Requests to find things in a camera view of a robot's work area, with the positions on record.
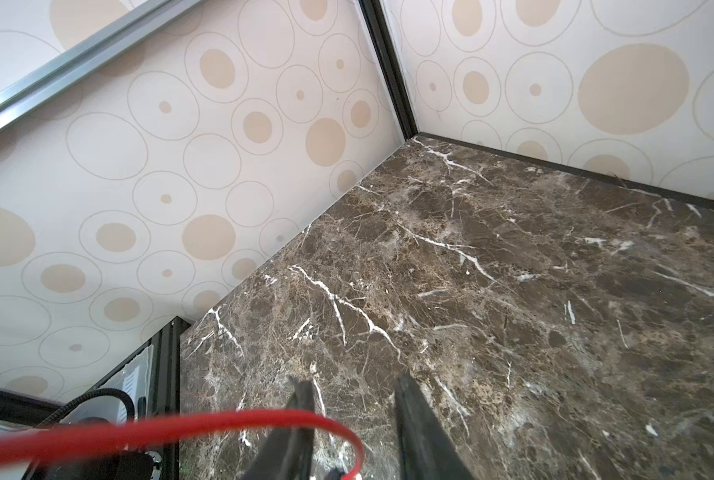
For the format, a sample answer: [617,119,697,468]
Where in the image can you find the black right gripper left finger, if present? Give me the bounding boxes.
[240,377,315,479]

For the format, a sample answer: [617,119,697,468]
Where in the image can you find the black vertical frame post left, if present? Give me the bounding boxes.
[358,0,419,140]

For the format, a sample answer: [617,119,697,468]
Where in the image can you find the silver aluminium rail left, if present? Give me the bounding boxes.
[0,0,202,131]

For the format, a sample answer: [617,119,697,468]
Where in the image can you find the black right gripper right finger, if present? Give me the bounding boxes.
[395,373,474,480]

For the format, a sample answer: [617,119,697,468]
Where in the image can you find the red headphone cable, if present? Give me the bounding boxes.
[0,409,365,480]

